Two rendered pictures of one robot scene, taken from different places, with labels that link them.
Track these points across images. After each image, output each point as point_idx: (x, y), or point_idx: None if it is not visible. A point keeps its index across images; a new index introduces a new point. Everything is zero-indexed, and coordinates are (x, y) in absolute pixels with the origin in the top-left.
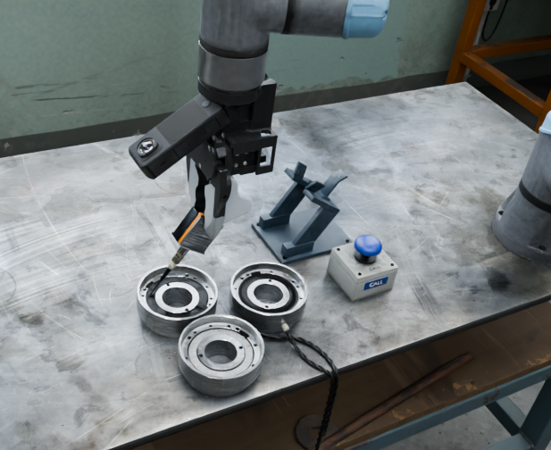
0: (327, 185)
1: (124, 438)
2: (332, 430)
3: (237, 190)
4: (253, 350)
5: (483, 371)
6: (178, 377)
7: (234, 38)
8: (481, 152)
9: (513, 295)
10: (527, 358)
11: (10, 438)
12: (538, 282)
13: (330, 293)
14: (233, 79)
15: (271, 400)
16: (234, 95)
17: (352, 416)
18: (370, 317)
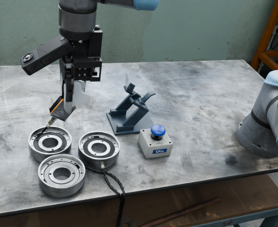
0: (145, 97)
1: None
2: (134, 226)
3: (80, 88)
4: (79, 175)
5: (225, 208)
6: (38, 183)
7: (72, 2)
8: (241, 94)
9: (237, 169)
10: (250, 205)
11: None
12: (253, 164)
13: (135, 152)
14: (73, 25)
15: (107, 205)
16: (74, 34)
17: (147, 220)
18: (152, 168)
